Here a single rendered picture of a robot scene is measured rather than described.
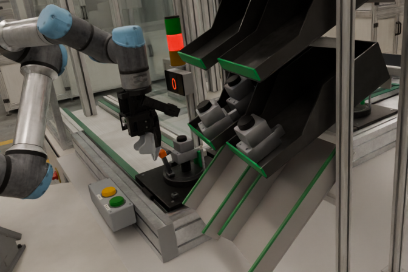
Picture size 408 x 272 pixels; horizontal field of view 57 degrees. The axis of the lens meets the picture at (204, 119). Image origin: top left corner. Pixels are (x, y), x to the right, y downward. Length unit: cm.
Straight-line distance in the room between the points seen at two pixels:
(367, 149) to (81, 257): 97
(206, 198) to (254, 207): 15
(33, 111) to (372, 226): 102
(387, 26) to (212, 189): 554
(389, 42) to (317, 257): 554
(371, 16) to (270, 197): 537
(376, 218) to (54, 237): 90
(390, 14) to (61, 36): 566
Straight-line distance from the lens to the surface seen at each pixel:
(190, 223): 98
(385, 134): 146
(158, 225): 95
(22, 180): 118
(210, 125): 74
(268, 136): 64
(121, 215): 105
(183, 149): 106
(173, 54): 121
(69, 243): 116
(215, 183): 90
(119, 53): 94
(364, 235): 106
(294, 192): 74
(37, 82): 129
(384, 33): 623
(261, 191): 78
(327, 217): 111
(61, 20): 94
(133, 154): 147
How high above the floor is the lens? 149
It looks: 19 degrees down
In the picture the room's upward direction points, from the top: 7 degrees counter-clockwise
